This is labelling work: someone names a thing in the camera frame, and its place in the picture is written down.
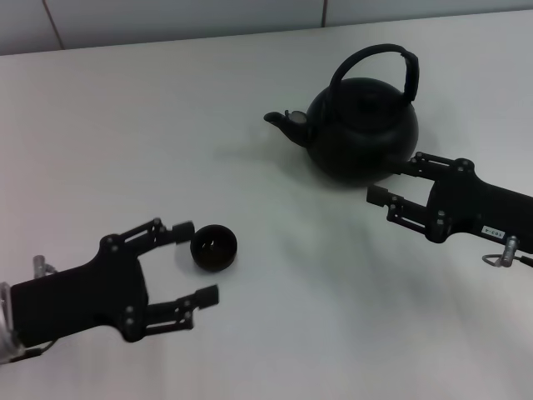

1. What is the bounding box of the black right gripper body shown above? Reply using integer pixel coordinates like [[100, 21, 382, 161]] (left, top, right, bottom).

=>
[[426, 158, 533, 258]]

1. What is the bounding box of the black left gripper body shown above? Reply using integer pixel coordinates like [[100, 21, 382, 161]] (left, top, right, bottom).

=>
[[10, 235, 151, 348]]

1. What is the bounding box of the small dark teacup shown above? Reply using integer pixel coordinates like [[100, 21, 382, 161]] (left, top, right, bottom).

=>
[[189, 223, 239, 273]]

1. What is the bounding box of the black round teapot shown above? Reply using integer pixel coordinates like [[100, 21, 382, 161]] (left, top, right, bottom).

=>
[[262, 42, 420, 189]]

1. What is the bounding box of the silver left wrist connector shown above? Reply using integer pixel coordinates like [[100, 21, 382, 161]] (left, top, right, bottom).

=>
[[32, 254, 57, 277]]

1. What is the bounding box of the thin right wrist cable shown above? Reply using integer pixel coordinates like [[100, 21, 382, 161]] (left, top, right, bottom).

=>
[[482, 252, 533, 270]]

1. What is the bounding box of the thin wrist cable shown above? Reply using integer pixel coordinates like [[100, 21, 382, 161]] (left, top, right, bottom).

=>
[[16, 339, 56, 360], [482, 252, 533, 270]]

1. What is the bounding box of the thin left wrist cable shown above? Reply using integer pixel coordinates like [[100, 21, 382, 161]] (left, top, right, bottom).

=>
[[16, 339, 56, 360]]

